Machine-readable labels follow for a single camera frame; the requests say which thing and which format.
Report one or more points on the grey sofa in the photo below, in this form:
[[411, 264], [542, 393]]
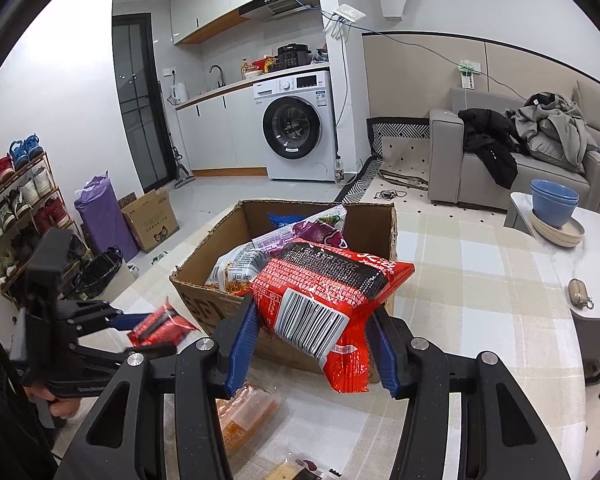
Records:
[[460, 178]]

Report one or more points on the shoe rack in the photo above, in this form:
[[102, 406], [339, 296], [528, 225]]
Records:
[[31, 204]]

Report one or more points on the white chip bag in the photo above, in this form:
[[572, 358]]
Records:
[[234, 271]]

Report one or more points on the beige plate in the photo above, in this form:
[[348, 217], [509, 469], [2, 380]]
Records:
[[570, 235]]

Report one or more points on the person's left hand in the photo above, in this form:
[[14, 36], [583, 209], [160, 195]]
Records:
[[63, 408]]

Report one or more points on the orange wafer biscuit pack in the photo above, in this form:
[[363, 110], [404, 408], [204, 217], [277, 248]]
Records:
[[244, 414]]

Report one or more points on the white kitchen cabinet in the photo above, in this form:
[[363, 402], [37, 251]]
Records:
[[223, 135]]

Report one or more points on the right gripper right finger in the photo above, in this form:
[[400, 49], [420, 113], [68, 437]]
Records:
[[415, 370]]

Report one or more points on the kitchen faucet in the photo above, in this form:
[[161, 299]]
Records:
[[220, 79]]

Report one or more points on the blue snack packet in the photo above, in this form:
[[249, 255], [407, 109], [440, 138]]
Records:
[[280, 220]]

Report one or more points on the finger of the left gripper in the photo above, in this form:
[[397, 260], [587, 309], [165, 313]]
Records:
[[86, 317], [108, 362]]

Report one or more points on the white washing machine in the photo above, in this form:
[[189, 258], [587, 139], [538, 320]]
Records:
[[298, 126]]

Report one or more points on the wall power strip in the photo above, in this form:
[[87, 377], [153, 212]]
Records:
[[468, 70]]

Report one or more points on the cracker sandwich pack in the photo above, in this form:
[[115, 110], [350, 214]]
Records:
[[295, 468]]

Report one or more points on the purple grape candy bag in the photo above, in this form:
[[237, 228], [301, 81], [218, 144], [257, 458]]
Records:
[[325, 227]]

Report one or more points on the small key pouch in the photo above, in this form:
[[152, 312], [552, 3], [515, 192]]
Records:
[[578, 295]]

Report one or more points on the black rice cooker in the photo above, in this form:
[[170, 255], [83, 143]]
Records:
[[291, 56]]

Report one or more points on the white coffee table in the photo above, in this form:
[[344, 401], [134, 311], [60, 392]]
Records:
[[582, 262]]

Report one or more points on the cardboard box SF logo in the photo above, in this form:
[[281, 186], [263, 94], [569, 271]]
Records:
[[369, 228]]

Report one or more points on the small cardboard box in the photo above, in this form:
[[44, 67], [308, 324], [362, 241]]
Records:
[[151, 219]]

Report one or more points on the range hood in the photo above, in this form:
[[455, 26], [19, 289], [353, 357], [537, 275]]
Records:
[[270, 10]]

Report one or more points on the black basket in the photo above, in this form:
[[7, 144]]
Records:
[[96, 275]]

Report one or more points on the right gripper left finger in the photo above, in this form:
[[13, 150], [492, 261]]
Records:
[[212, 368]]

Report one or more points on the grey jacket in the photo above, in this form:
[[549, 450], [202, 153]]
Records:
[[553, 130]]

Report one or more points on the blue bowl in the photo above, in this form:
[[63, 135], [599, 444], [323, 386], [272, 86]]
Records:
[[553, 203]]

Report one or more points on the black jacket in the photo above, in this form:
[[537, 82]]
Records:
[[493, 138]]

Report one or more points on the black patterned rug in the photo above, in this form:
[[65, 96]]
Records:
[[399, 157]]

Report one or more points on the red snack packet barcode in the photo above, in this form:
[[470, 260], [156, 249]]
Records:
[[318, 298]]

